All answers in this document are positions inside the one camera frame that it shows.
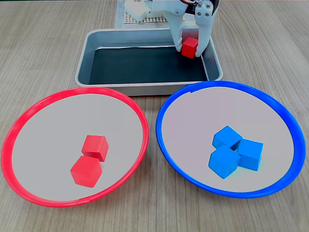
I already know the red wooden cube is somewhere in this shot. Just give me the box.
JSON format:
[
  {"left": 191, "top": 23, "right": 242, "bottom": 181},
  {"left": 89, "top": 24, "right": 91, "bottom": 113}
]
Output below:
[
  {"left": 81, "top": 134, "right": 110, "bottom": 162},
  {"left": 181, "top": 37, "right": 199, "bottom": 59},
  {"left": 70, "top": 155, "right": 103, "bottom": 189}
]

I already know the blue wooden cube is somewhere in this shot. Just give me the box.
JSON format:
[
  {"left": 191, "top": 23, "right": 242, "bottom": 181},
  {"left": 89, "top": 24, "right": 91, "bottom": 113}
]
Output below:
[
  {"left": 208, "top": 144, "right": 241, "bottom": 180},
  {"left": 235, "top": 138, "right": 264, "bottom": 172},
  {"left": 211, "top": 125, "right": 243, "bottom": 150}
]

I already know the black tray liner mat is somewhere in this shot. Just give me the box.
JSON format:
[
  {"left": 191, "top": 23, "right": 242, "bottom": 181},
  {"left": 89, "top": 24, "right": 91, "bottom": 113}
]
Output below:
[{"left": 88, "top": 43, "right": 210, "bottom": 85}]

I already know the silver metal tray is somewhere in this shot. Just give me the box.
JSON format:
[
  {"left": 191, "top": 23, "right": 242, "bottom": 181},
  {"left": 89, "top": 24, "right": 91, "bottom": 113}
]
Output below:
[{"left": 74, "top": 27, "right": 224, "bottom": 97}]

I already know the blue-rimmed white dish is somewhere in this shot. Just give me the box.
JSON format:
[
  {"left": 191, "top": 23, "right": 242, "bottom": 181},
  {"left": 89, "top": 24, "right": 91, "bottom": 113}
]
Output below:
[{"left": 155, "top": 80, "right": 307, "bottom": 199}]

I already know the red-rimmed white dish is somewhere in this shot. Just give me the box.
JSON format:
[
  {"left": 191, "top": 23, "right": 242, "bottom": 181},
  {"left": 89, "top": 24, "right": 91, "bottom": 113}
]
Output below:
[{"left": 0, "top": 86, "right": 150, "bottom": 208}]

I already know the white perforated base plate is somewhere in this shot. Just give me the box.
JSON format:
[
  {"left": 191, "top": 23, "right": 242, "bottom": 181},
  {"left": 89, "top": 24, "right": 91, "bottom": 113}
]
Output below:
[{"left": 124, "top": 11, "right": 187, "bottom": 25}]

